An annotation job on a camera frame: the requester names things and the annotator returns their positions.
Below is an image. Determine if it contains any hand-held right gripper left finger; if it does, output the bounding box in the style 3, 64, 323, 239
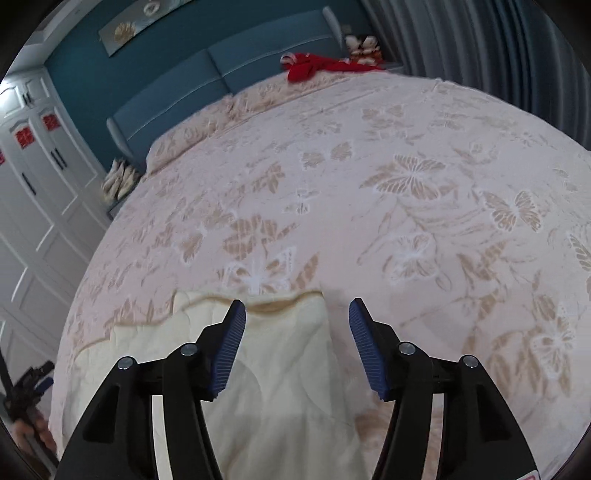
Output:
54, 299, 246, 480

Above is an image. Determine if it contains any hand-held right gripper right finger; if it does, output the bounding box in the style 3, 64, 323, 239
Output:
348, 298, 539, 480

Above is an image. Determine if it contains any cream quilted jacket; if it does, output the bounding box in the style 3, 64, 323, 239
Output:
65, 290, 370, 480

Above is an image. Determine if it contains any person's left forearm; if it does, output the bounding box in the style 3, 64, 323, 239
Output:
13, 413, 59, 468

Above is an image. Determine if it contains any pink butterfly bedspread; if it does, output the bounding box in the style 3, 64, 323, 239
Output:
48, 69, 591, 480

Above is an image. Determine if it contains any white wardrobe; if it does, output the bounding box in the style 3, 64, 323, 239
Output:
0, 68, 112, 418

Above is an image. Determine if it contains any pink floral pillow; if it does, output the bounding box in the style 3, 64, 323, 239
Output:
231, 74, 298, 109
146, 98, 237, 172

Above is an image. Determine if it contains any blue padded headboard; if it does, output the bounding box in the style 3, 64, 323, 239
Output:
106, 6, 352, 163

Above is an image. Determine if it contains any red cloth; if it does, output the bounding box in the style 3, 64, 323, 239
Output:
281, 52, 387, 85

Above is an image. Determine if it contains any small dressed doll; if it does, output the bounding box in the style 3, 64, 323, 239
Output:
362, 35, 382, 64
345, 35, 365, 64

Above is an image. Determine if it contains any grey blue curtain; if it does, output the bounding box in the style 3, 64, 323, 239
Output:
359, 0, 591, 154

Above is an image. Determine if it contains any long framed wall picture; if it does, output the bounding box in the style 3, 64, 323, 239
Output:
99, 0, 219, 59

